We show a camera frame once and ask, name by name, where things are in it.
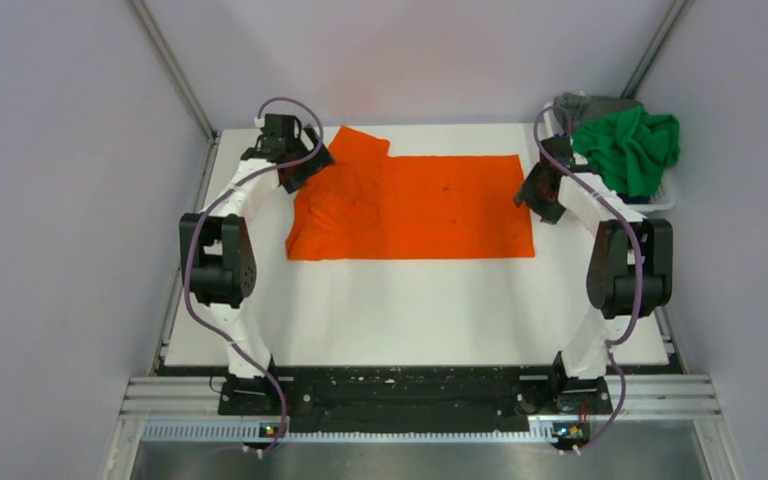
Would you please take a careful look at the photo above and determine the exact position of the orange t shirt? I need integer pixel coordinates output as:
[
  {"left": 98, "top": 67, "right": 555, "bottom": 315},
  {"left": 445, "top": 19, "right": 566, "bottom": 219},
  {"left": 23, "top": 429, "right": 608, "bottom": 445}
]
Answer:
[{"left": 285, "top": 126, "right": 536, "bottom": 261}]

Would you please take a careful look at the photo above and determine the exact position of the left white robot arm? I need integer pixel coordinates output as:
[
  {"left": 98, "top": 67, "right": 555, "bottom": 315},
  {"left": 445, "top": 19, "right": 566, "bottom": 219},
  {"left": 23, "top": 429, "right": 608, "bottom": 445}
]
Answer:
[{"left": 179, "top": 113, "right": 334, "bottom": 415}]

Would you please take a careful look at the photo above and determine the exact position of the grey t shirt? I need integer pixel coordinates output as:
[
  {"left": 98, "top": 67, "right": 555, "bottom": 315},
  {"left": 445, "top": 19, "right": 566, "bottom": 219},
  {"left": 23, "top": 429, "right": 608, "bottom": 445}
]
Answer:
[{"left": 552, "top": 92, "right": 642, "bottom": 134}]

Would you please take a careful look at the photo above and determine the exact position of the green t shirt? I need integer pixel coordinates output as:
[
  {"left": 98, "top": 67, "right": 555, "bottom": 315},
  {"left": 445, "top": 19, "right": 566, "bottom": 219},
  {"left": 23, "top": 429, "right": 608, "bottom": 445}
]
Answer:
[{"left": 572, "top": 106, "right": 680, "bottom": 197}]

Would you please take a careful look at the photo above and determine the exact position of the white plastic laundry basket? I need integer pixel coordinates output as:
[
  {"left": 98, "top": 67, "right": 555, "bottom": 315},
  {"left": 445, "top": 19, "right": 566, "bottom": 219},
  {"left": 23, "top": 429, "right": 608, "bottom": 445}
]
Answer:
[{"left": 541, "top": 92, "right": 681, "bottom": 213}]

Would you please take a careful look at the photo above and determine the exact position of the left grey corner post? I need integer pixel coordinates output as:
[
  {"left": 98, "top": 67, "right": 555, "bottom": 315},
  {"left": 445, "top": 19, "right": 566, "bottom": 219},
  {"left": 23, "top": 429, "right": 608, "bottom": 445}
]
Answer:
[{"left": 128, "top": 0, "right": 218, "bottom": 142}]

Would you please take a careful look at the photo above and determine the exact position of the grey corner post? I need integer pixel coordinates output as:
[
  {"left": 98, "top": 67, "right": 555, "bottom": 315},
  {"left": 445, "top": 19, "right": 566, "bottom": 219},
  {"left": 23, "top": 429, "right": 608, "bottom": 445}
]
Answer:
[
  {"left": 620, "top": 0, "right": 694, "bottom": 99},
  {"left": 128, "top": 0, "right": 218, "bottom": 142}
]

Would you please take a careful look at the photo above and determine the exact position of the right grey corner post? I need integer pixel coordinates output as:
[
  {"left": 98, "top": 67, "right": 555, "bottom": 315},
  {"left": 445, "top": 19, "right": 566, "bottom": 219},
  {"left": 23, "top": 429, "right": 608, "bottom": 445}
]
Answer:
[{"left": 620, "top": 0, "right": 694, "bottom": 99}]

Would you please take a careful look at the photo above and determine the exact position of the grey aluminium frame rail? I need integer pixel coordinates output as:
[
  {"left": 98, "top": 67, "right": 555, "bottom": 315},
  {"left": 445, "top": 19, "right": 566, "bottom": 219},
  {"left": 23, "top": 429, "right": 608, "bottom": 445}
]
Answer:
[{"left": 120, "top": 370, "right": 721, "bottom": 445}]

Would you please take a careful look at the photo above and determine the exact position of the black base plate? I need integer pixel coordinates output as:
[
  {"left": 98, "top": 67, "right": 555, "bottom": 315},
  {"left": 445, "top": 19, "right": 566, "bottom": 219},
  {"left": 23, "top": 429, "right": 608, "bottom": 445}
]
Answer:
[{"left": 155, "top": 362, "right": 680, "bottom": 436}]

